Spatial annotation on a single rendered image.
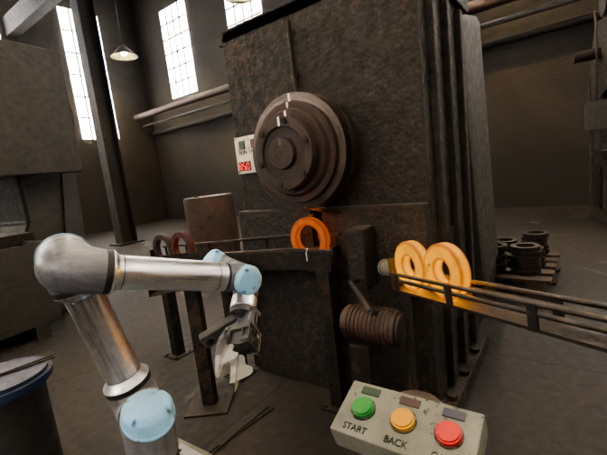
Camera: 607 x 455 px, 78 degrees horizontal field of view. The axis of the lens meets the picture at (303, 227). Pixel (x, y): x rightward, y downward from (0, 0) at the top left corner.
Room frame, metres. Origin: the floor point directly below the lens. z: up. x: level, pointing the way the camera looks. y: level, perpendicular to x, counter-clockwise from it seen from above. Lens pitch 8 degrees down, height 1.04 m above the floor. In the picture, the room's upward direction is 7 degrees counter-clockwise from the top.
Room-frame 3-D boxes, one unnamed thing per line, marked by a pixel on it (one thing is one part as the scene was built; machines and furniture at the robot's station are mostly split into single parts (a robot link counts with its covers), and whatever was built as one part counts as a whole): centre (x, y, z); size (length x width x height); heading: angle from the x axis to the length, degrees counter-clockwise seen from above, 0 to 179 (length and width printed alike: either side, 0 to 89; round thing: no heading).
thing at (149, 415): (0.82, 0.42, 0.48); 0.13 x 0.12 x 0.14; 34
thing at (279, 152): (1.50, 0.04, 1.11); 0.28 x 0.06 x 0.28; 53
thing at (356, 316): (1.27, -0.21, 0.27); 0.22 x 0.13 x 0.53; 53
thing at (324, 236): (1.57, -0.02, 0.75); 0.18 x 0.03 x 0.18; 54
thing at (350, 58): (1.92, -0.28, 0.88); 1.08 x 0.73 x 1.76; 53
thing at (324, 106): (1.57, -0.02, 1.11); 0.47 x 0.06 x 0.47; 53
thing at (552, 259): (3.03, -1.35, 0.22); 1.20 x 0.81 x 0.44; 51
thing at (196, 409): (1.66, 0.56, 0.36); 0.26 x 0.20 x 0.72; 88
